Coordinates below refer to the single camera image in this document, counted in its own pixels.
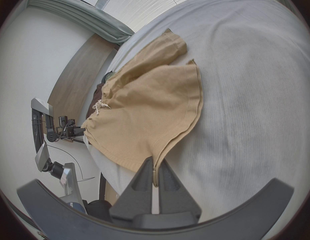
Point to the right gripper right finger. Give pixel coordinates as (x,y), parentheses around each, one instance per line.
(177,196)

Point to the bed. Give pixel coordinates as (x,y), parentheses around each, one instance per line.
(245,96)

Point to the grey-green curtain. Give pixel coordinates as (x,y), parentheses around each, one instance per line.
(82,14)

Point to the green garment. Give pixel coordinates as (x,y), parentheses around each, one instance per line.
(109,75)

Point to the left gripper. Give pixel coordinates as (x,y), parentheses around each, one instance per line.
(73,132)

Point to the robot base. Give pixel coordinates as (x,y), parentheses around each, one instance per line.
(70,184)

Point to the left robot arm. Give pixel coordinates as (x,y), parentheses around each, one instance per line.
(41,105)

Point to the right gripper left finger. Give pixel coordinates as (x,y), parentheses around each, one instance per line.
(135,196)

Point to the brown shorts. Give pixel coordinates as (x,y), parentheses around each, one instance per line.
(93,104)

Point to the tan shorts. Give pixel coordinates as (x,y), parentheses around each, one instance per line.
(145,114)

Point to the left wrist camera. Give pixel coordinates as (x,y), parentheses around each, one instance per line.
(71,123)

